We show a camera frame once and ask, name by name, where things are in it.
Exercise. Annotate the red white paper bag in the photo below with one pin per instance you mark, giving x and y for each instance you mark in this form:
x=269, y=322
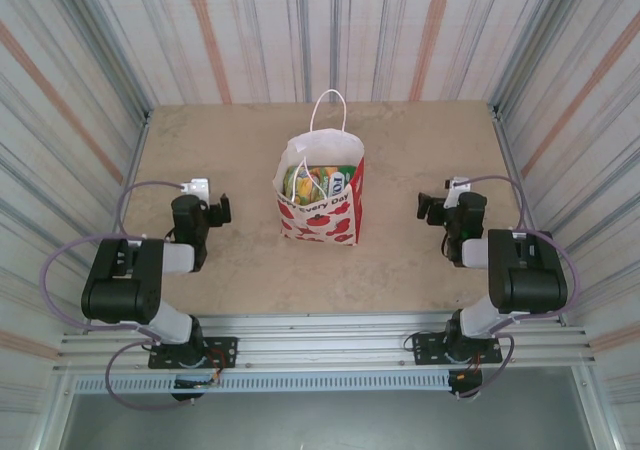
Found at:
x=320, y=220

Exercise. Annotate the green Fox's candy bag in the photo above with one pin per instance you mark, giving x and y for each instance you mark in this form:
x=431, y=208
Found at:
x=320, y=180

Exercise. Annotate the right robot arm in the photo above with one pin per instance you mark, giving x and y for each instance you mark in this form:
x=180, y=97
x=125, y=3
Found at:
x=530, y=280

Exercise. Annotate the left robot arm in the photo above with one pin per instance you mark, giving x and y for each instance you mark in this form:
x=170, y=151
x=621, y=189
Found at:
x=120, y=290

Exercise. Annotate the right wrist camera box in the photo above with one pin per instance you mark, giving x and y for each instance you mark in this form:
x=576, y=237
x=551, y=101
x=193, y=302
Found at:
x=457, y=190

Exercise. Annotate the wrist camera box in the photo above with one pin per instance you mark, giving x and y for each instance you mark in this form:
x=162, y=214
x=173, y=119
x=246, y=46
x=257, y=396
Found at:
x=457, y=190
x=196, y=188

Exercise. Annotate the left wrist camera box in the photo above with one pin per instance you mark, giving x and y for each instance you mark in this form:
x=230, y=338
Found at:
x=196, y=188

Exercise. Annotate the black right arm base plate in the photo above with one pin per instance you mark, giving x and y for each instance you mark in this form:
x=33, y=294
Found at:
x=427, y=347

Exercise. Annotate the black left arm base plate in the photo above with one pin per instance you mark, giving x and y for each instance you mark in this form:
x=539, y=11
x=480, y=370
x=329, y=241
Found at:
x=222, y=352

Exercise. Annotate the aluminium rail frame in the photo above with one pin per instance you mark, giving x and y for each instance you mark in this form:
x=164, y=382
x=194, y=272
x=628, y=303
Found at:
x=325, y=340

